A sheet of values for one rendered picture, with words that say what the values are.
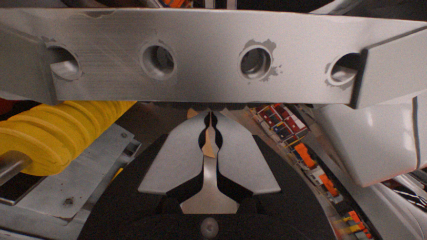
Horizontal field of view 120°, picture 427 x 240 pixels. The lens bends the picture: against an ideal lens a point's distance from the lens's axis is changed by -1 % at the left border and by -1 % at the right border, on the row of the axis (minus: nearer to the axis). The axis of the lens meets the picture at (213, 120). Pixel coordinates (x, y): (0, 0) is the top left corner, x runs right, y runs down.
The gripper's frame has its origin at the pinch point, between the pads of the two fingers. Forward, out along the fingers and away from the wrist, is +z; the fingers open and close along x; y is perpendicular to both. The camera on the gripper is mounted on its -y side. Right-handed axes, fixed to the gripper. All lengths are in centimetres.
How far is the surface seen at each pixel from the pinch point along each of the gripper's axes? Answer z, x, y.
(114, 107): 5.0, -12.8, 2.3
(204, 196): 36, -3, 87
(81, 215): 3.9, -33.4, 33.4
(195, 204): 29, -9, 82
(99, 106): 3.3, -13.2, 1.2
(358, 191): 63, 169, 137
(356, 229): 249, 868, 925
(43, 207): 1.7, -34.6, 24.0
